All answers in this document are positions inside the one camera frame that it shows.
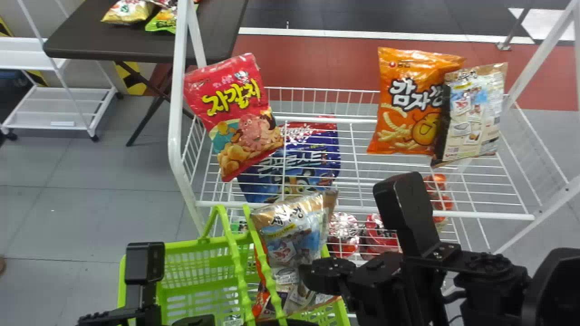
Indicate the green basket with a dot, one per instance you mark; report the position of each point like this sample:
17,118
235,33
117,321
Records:
195,276

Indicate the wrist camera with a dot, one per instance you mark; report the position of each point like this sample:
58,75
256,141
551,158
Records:
145,265
405,213

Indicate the silver snack packet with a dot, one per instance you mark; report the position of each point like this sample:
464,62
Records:
290,231

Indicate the beige snack packet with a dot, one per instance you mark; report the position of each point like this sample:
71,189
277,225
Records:
476,113

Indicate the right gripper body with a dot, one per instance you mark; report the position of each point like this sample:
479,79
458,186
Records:
389,294

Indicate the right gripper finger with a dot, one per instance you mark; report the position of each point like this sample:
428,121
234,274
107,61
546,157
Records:
326,274

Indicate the orange snack packet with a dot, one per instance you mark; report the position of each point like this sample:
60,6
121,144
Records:
410,108

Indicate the yellow snack packet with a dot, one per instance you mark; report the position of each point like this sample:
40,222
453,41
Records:
127,11

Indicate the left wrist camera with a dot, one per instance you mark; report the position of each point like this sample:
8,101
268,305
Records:
145,265

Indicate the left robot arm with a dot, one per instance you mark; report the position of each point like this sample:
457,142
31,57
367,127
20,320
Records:
108,317

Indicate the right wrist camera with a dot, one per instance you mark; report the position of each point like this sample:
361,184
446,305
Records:
405,213

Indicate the white shelf trolley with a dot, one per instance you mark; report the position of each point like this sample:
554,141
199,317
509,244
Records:
59,106

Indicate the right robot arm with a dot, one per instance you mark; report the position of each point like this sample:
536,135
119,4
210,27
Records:
548,290

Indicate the blue snack packet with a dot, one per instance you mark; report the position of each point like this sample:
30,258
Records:
308,158

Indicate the red snack packet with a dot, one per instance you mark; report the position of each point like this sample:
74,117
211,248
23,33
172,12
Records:
231,106

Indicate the dark side table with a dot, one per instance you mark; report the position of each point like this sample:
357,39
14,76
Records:
136,40

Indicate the red noodle cup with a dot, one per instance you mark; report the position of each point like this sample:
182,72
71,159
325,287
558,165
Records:
438,197
343,231
378,237

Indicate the green snack packet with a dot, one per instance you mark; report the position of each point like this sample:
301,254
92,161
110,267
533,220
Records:
162,21

